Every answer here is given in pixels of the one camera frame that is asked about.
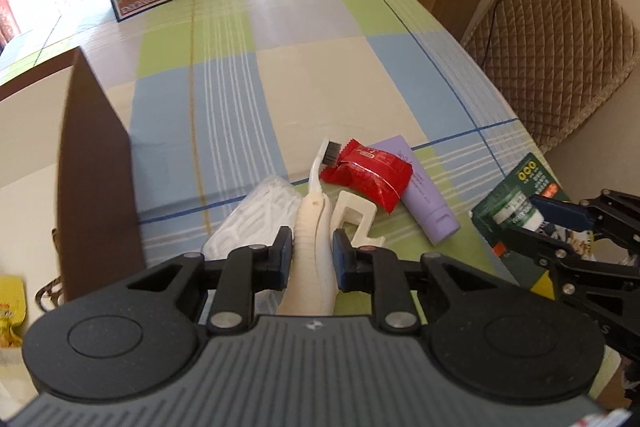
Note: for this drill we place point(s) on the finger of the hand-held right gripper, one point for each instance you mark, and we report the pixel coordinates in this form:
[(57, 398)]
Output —
[(540, 244), (560, 209)]

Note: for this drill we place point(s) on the small green white jar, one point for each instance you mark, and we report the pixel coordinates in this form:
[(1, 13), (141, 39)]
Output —
[(510, 212)]

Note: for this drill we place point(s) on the green printed card packet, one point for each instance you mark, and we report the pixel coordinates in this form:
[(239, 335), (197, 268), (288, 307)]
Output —
[(525, 177)]

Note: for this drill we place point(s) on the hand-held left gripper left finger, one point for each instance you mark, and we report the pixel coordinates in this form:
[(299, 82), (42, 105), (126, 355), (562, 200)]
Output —
[(286, 252)]

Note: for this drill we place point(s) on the brown storage box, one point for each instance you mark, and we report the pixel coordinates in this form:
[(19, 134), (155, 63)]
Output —
[(100, 167)]

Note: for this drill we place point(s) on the clear floss pick box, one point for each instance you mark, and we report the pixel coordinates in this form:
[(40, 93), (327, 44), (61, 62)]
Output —
[(255, 212)]

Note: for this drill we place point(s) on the yellow snack packet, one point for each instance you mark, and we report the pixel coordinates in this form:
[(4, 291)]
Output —
[(11, 312)]

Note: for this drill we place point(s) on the white brush with black bristles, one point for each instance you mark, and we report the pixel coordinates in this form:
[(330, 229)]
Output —
[(312, 257)]

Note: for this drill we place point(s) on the checked cloth desktop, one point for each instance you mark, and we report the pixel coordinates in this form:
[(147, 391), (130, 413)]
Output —
[(325, 72)]

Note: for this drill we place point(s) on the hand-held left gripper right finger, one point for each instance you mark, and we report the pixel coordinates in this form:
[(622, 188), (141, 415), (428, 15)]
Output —
[(341, 257)]

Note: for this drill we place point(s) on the brown quilted chair cover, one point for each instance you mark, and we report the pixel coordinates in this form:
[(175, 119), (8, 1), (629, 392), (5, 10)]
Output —
[(560, 57)]

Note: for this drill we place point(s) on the white plastic clip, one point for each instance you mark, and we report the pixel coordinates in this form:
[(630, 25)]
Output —
[(350, 207)]

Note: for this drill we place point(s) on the purple tube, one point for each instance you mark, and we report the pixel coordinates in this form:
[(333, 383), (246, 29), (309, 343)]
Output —
[(430, 207)]

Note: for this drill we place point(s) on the red candy packet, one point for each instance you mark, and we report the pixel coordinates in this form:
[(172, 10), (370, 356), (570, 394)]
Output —
[(370, 172)]

